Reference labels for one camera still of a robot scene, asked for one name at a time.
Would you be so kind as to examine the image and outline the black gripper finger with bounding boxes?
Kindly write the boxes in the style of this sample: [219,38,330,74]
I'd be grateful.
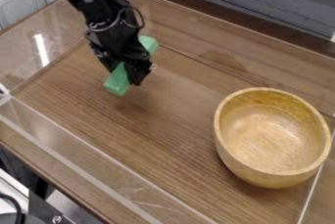
[125,60,153,86]
[96,51,121,72]

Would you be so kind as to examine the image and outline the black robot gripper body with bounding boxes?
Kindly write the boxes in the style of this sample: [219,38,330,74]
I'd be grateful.
[79,0,149,63]

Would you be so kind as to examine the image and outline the green rectangular block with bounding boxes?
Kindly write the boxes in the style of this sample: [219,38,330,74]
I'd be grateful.
[104,36,159,96]

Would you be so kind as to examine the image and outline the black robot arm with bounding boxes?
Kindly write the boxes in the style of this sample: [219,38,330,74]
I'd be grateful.
[67,0,152,85]

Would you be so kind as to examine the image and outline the brown wooden bowl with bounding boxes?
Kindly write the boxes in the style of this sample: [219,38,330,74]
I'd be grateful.
[213,87,333,189]

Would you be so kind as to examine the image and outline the clear acrylic tray wall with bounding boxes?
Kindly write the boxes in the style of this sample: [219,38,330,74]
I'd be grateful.
[0,84,220,224]

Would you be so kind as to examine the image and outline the black cable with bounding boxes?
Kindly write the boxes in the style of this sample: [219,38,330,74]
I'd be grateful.
[0,192,27,224]

